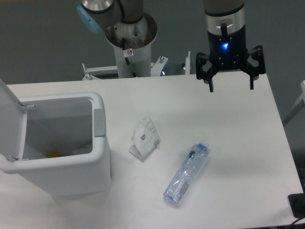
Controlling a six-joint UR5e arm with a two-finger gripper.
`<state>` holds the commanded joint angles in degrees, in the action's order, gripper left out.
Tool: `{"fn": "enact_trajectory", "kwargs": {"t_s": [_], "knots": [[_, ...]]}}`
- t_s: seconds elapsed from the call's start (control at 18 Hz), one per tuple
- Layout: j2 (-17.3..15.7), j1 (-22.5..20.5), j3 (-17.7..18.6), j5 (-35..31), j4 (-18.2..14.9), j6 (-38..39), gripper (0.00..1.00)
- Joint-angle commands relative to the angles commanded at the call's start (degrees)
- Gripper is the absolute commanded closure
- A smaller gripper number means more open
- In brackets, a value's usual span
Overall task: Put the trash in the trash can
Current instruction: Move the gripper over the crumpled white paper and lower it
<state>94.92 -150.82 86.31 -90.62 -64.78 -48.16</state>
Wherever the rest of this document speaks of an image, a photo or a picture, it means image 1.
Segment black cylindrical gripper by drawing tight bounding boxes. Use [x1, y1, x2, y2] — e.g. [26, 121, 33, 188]
[195, 10, 266, 93]

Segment clear plastic water bottle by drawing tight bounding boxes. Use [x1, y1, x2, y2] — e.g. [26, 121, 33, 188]
[163, 141, 209, 207]

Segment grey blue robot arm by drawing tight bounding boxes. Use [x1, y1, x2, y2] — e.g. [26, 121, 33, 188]
[77, 0, 265, 89]

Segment white plastic trash can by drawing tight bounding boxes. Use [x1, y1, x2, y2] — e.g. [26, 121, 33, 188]
[0, 92, 112, 196]

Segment yellow trash inside can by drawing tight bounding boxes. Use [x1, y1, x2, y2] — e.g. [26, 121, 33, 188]
[47, 150, 64, 158]

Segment black device at table corner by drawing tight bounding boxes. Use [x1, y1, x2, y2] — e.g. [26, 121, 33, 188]
[288, 193, 305, 218]

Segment white metal base frame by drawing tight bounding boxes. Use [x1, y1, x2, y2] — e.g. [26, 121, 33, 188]
[81, 51, 193, 81]

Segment white frame at right edge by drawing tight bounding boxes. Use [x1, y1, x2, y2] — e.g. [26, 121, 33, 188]
[282, 81, 305, 126]

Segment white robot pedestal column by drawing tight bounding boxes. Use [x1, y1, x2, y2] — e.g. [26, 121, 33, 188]
[105, 12, 157, 69]

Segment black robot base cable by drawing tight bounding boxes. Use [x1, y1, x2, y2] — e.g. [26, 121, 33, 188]
[122, 37, 138, 78]

